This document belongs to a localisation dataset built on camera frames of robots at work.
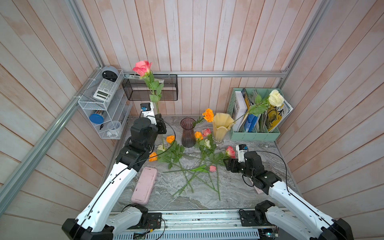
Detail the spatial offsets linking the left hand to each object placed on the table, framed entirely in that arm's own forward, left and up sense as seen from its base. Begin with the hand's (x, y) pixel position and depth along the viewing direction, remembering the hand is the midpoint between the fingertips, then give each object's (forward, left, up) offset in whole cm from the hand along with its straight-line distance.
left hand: (161, 117), depth 68 cm
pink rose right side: (+1, -40, -34) cm, 52 cm away
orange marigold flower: (+6, -23, -5) cm, 24 cm away
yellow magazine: (+23, -72, -21) cm, 78 cm away
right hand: (-8, -35, -26) cm, 44 cm away
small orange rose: (+11, 0, -33) cm, 35 cm away
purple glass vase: (+8, -13, -27) cm, 31 cm away
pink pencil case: (-20, +12, -36) cm, 43 cm away
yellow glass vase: (+16, -34, -22) cm, 44 cm away
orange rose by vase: (+15, -20, -34) cm, 42 cm away
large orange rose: (0, -1, -36) cm, 36 cm away
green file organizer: (+16, -56, -26) cm, 63 cm away
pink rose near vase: (+17, -25, -33) cm, 45 cm away
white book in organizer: (+20, -44, -12) cm, 50 cm away
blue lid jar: (+5, +35, -6) cm, 36 cm away
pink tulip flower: (-9, -22, -36) cm, 43 cm away
